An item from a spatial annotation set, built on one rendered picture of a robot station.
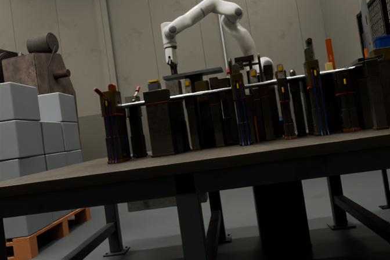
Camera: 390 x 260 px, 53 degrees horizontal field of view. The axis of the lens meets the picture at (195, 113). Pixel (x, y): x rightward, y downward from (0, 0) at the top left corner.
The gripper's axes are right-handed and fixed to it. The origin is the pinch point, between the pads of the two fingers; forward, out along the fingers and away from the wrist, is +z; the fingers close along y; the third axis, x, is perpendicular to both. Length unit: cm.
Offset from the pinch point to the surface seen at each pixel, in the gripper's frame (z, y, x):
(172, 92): 14.6, 20.2, 4.3
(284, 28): -179, -748, 33
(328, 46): 3, 5, 93
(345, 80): 26, 44, 95
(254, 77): 14, 13, 51
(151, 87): 7.1, 4.1, -15.2
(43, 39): -151, -324, -335
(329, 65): 14, 9, 91
